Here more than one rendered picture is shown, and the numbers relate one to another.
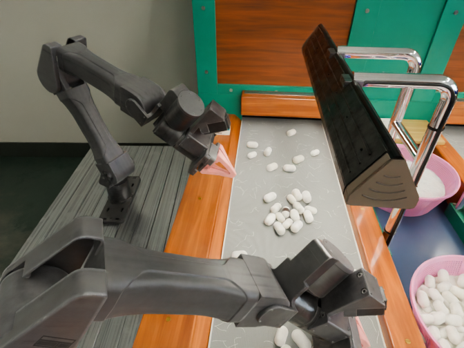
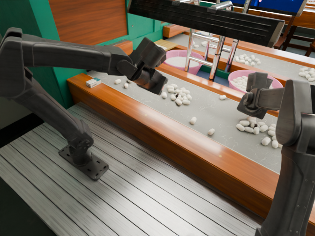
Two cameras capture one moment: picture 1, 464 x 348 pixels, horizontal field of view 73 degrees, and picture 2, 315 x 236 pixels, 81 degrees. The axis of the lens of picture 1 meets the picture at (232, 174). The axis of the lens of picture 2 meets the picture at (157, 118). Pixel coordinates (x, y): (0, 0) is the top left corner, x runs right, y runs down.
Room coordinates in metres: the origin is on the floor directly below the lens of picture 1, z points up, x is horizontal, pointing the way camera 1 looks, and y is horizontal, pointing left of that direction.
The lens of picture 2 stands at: (0.27, 0.54, 1.24)
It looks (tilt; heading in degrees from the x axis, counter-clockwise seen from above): 41 degrees down; 301
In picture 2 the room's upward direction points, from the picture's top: 3 degrees clockwise
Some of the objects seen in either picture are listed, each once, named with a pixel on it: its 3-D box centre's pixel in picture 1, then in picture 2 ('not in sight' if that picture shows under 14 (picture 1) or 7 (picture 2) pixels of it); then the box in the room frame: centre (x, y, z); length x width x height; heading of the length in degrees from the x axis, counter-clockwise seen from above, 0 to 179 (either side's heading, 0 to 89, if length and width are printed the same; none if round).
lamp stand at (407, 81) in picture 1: (360, 161); (195, 55); (0.56, -0.28, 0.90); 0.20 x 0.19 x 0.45; 175
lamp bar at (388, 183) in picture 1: (338, 81); (191, 15); (0.58, -0.20, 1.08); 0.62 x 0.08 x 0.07; 175
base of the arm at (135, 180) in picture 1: (118, 188); (80, 153); (0.70, 0.33, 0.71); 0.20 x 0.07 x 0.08; 179
